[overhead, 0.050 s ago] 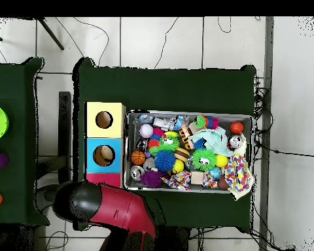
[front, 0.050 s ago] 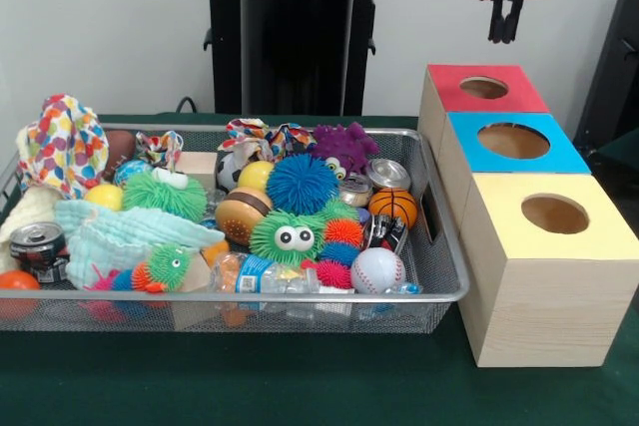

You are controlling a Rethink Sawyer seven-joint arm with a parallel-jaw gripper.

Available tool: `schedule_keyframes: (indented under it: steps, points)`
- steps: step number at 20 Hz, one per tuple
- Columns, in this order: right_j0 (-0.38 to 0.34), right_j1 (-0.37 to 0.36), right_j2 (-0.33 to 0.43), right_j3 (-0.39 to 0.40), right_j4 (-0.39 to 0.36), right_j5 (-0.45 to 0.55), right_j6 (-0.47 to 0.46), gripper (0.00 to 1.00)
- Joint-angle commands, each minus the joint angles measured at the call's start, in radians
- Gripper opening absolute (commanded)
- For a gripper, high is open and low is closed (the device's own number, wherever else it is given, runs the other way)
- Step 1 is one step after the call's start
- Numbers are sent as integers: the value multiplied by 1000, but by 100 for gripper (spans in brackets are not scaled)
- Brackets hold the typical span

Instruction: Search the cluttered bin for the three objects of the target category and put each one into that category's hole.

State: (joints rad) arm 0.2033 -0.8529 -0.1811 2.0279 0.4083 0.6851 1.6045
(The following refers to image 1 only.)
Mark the crushed clear plastic bottle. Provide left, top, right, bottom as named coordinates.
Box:
left=135, top=113, right=185, bottom=131

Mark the blue fuzzy ball toy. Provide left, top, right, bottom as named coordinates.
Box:
left=154, top=149, right=177, bottom=173

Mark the toy hamburger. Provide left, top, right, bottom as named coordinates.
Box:
left=174, top=147, right=191, bottom=163

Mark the wooden box with three holes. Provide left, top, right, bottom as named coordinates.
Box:
left=82, top=101, right=126, bottom=189

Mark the shallow clear mesh bin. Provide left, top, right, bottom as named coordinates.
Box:
left=123, top=110, right=254, bottom=195

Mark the white dimpled ball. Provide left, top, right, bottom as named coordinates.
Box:
left=139, top=123, right=154, bottom=139

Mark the small toy basketball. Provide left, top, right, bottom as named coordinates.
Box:
left=130, top=150, right=147, bottom=166

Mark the dark green tablecloth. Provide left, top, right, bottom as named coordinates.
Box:
left=72, top=57, right=258, bottom=233
left=0, top=57, right=51, bottom=227

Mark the green fuzzy toy with eyes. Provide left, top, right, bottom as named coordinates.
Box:
left=192, top=148, right=217, bottom=172

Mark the mint green cloth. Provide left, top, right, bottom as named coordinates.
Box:
left=189, top=127, right=234, bottom=158

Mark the black soda can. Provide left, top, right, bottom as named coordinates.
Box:
left=226, top=135, right=245, bottom=150

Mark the orange ball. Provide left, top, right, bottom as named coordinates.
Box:
left=229, top=120, right=245, bottom=135

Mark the colourful dotted cloth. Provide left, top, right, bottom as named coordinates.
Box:
left=222, top=154, right=253, bottom=201

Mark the black tripod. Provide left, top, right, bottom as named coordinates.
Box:
left=0, top=17, right=65, bottom=51

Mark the thin black floor cable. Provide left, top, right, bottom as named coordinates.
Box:
left=153, top=17, right=180, bottom=69
left=217, top=17, right=233, bottom=34
left=73, top=17, right=110, bottom=67

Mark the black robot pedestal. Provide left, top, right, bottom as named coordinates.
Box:
left=156, top=226, right=192, bottom=251

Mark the black cable bundle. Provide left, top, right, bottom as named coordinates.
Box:
left=253, top=74, right=274, bottom=160

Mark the black cable with connector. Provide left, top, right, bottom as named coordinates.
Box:
left=253, top=139, right=314, bottom=158

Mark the grey floor cable cover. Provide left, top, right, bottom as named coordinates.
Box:
left=258, top=16, right=275, bottom=251

